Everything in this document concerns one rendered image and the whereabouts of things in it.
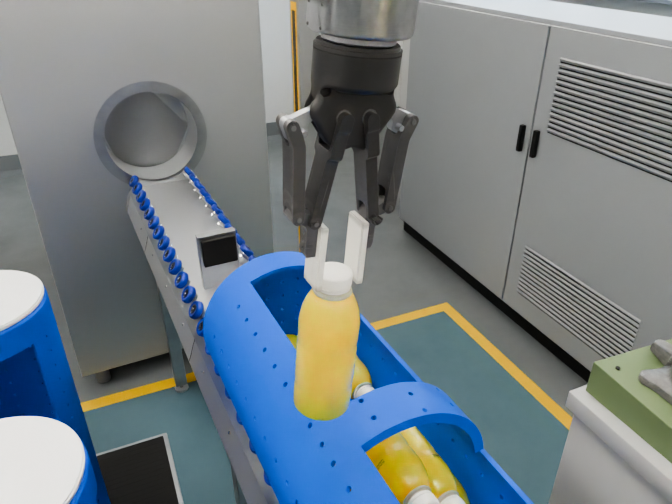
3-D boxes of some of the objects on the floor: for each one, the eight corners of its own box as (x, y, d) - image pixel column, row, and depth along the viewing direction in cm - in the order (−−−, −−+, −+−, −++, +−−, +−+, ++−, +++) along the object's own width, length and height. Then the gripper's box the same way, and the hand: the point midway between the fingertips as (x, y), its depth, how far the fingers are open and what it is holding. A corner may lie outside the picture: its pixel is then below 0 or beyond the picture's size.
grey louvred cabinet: (461, 216, 401) (489, -8, 330) (771, 427, 230) (965, 57, 159) (395, 230, 382) (408, -4, 311) (678, 472, 211) (852, 74, 140)
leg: (186, 382, 253) (166, 261, 223) (190, 390, 249) (169, 268, 218) (173, 386, 251) (151, 264, 220) (176, 394, 247) (154, 271, 216)
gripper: (417, 32, 53) (383, 252, 65) (247, 27, 46) (243, 275, 58) (466, 47, 48) (420, 285, 59) (281, 44, 40) (269, 316, 52)
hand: (335, 252), depth 57 cm, fingers closed on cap, 4 cm apart
